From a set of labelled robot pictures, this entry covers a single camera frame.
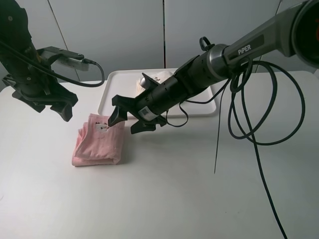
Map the pink towel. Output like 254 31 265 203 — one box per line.
71 114 125 167

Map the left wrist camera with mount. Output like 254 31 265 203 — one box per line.
37 46 89 71

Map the white rectangular plastic tray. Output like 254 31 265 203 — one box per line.
98 68 217 118

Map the cream white towel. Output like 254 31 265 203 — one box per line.
136 71 173 96

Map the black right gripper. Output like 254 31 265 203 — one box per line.
108 77 184 134

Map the black right camera cable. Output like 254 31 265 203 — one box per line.
164 59 306 239

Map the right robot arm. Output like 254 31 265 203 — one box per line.
108 0 319 134

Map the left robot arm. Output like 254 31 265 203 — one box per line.
0 0 82 121

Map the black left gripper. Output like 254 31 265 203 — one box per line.
2 75 78 122

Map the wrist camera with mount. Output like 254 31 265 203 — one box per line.
37 46 89 71
137 73 160 95

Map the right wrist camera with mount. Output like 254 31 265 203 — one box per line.
137 73 160 95

